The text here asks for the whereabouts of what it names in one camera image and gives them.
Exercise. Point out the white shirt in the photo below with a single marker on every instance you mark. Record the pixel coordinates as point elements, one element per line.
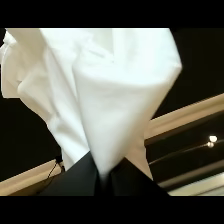
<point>116,93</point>

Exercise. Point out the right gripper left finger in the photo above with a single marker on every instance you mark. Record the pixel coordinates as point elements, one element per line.
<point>78,181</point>

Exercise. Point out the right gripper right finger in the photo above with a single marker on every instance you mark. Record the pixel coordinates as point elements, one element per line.
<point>133,183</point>

